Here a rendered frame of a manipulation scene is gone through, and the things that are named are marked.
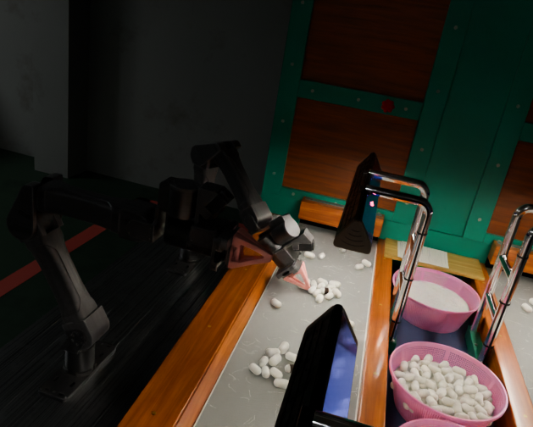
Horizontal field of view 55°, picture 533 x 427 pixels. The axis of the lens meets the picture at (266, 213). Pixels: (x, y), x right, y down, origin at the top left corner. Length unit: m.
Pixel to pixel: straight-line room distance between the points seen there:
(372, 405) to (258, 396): 0.24
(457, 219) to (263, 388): 1.04
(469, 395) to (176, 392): 0.68
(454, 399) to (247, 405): 0.48
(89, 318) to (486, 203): 1.34
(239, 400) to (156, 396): 0.17
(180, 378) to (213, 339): 0.15
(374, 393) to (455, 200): 0.92
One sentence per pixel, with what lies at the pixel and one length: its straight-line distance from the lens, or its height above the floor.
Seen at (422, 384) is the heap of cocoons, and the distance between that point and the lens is 1.32.
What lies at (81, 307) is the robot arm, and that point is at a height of 0.85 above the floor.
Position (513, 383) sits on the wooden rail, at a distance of 1.40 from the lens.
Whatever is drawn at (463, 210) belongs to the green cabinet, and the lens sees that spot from 1.92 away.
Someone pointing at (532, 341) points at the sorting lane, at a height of 0.74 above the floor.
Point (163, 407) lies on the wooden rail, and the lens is 1.06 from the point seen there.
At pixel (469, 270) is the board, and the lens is 1.86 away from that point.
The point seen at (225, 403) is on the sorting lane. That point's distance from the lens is 1.11.
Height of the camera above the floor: 1.50
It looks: 22 degrees down
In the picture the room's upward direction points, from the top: 9 degrees clockwise
